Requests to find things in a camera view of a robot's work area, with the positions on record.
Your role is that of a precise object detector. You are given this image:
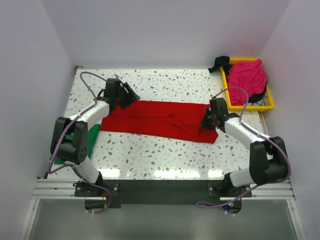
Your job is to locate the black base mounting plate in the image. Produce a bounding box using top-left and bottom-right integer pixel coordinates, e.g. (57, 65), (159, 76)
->
(73, 180), (250, 210)

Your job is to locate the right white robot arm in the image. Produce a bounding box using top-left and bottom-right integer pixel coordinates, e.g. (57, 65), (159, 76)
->
(200, 97), (291, 197)

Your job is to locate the pink t shirt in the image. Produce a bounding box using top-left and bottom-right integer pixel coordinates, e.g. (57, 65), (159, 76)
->
(226, 59), (268, 106)

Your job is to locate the red t shirt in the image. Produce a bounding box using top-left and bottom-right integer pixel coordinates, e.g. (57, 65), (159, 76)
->
(100, 100), (218, 144)

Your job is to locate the folded green t shirt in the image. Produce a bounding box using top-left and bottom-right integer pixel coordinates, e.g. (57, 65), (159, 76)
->
(54, 124), (101, 165)

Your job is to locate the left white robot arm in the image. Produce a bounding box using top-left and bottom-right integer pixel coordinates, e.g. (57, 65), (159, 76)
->
(50, 78), (140, 197)

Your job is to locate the grey cloth in bin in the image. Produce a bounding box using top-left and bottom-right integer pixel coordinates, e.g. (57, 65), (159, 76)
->
(258, 94), (268, 106)

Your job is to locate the aluminium rail frame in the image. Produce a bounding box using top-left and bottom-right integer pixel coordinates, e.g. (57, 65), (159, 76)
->
(18, 159), (308, 240)

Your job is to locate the black t shirt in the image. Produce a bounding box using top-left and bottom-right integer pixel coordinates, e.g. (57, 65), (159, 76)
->
(208, 56), (233, 76)

